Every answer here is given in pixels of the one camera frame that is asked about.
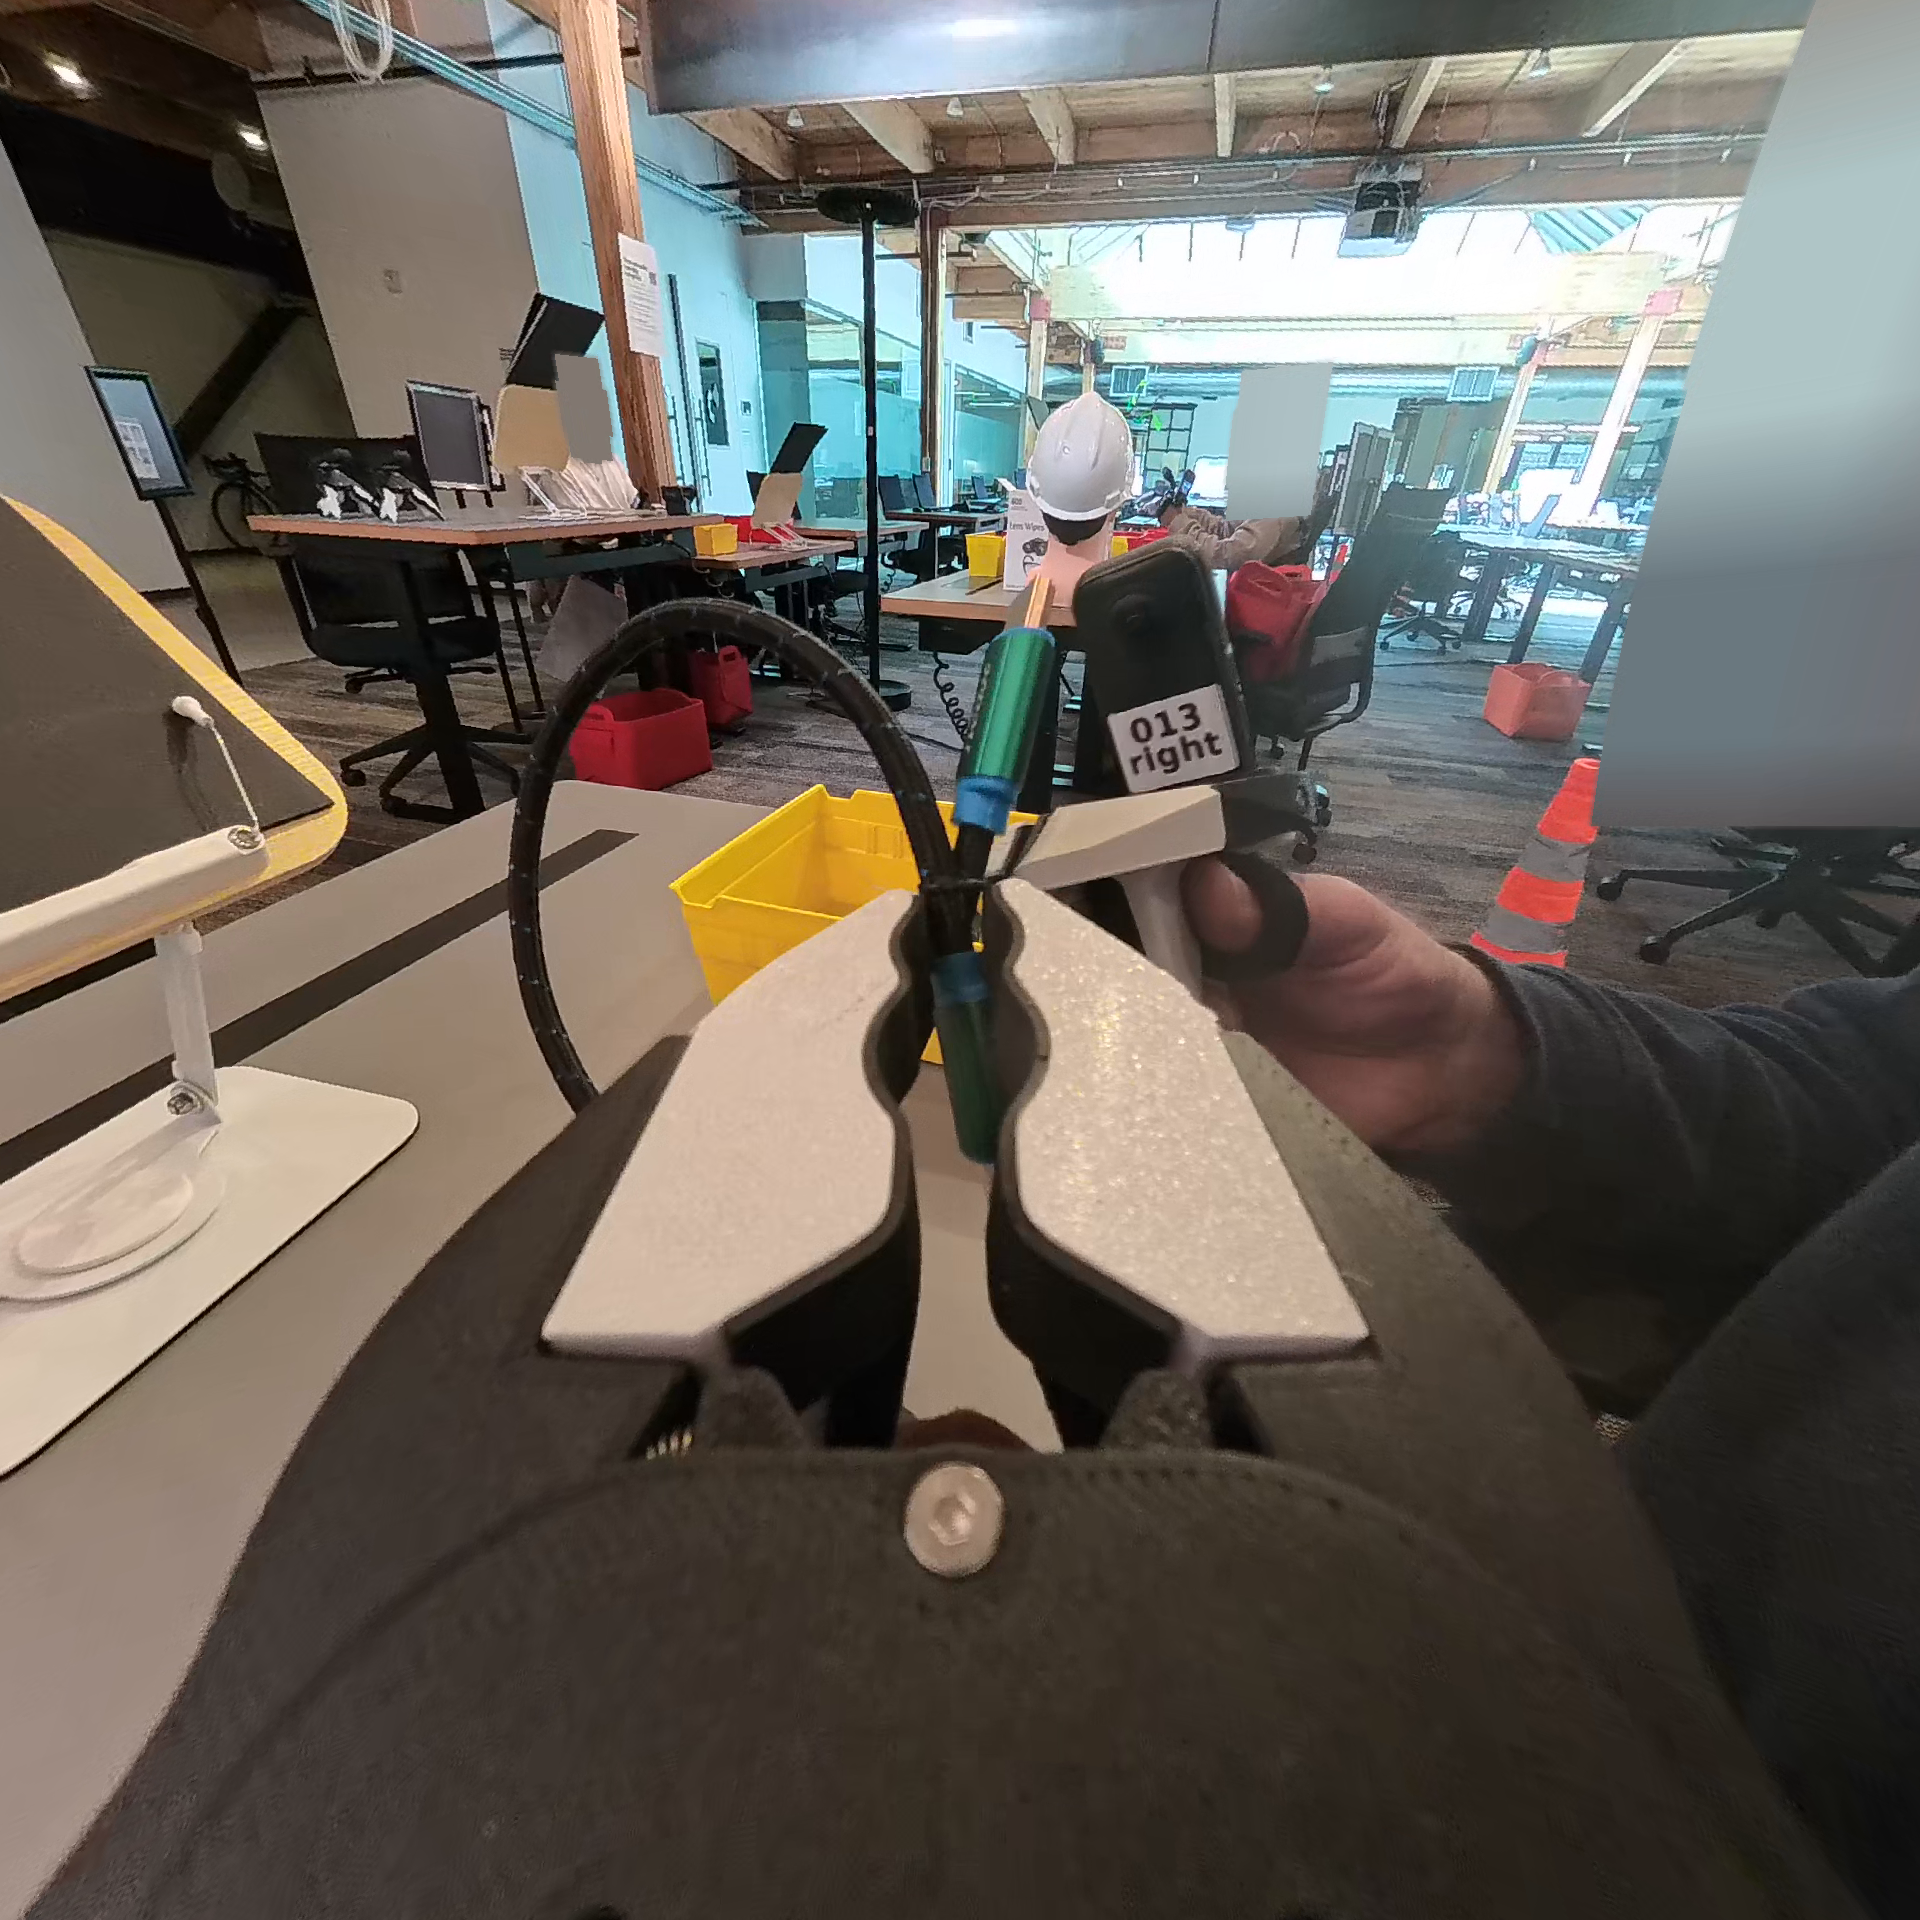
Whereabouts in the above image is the orange traffic cone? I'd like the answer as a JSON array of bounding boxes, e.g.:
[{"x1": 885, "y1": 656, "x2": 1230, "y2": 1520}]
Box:
[{"x1": 1468, "y1": 754, "x2": 1604, "y2": 972}]

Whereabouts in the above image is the red bag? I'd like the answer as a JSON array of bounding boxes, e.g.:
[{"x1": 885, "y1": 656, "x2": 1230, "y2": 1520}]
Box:
[{"x1": 681, "y1": 639, "x2": 761, "y2": 733}]

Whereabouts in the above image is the white bracket bar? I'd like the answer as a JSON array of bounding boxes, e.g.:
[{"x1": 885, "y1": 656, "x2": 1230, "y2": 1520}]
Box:
[{"x1": 0, "y1": 823, "x2": 272, "y2": 984}]

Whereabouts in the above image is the yellow plastic bin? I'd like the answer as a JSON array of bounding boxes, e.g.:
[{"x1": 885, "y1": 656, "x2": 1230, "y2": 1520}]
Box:
[{"x1": 667, "y1": 784, "x2": 1039, "y2": 1070}]

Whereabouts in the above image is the black computer monitor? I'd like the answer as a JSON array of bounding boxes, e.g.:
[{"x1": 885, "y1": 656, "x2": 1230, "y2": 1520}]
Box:
[{"x1": 403, "y1": 379, "x2": 500, "y2": 506}]

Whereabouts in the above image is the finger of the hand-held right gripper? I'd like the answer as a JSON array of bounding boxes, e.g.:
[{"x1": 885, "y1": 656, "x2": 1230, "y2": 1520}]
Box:
[{"x1": 1008, "y1": 787, "x2": 1232, "y2": 998}]

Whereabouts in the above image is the black mesh office chair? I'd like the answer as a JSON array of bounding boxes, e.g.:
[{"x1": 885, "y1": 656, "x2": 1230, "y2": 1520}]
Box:
[
  {"x1": 1591, "y1": 823, "x2": 1920, "y2": 980},
  {"x1": 1224, "y1": 486, "x2": 1449, "y2": 782}
]

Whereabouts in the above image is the black braided hdmi cable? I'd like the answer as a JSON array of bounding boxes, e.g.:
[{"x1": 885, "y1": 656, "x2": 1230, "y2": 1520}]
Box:
[{"x1": 505, "y1": 594, "x2": 1061, "y2": 1167}]

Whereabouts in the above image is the black stand pole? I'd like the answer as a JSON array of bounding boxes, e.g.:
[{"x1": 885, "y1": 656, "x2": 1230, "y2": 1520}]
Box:
[{"x1": 813, "y1": 183, "x2": 927, "y2": 715}]

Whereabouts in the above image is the mannequin head white helmet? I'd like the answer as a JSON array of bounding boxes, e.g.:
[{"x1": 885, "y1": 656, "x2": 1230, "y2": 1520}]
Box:
[{"x1": 1021, "y1": 391, "x2": 1144, "y2": 623}]

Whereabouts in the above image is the person's right forearm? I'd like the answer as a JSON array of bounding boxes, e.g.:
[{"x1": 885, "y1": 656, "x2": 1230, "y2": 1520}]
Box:
[{"x1": 1456, "y1": 955, "x2": 1920, "y2": 1336}]

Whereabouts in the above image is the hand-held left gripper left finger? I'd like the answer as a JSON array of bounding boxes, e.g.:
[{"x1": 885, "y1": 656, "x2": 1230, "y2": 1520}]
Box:
[{"x1": 542, "y1": 888, "x2": 925, "y2": 1412}]

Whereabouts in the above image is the person's right hand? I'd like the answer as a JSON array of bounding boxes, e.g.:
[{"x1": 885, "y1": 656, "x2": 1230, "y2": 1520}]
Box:
[{"x1": 1187, "y1": 860, "x2": 1537, "y2": 1162}]

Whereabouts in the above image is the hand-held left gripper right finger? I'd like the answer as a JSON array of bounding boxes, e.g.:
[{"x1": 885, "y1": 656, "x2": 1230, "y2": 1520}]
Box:
[{"x1": 985, "y1": 878, "x2": 1375, "y2": 1412}]

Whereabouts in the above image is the wooden rimmed black panel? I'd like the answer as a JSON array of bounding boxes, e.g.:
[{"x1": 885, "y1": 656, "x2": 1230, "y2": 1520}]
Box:
[{"x1": 0, "y1": 494, "x2": 356, "y2": 1011}]

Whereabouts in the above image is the long wooden work desk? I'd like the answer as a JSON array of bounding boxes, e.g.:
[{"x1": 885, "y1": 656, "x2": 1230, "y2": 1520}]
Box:
[{"x1": 246, "y1": 502, "x2": 860, "y2": 819}]

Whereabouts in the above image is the wooden top office desk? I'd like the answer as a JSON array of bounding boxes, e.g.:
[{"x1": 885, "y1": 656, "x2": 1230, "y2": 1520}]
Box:
[{"x1": 877, "y1": 565, "x2": 1047, "y2": 758}]

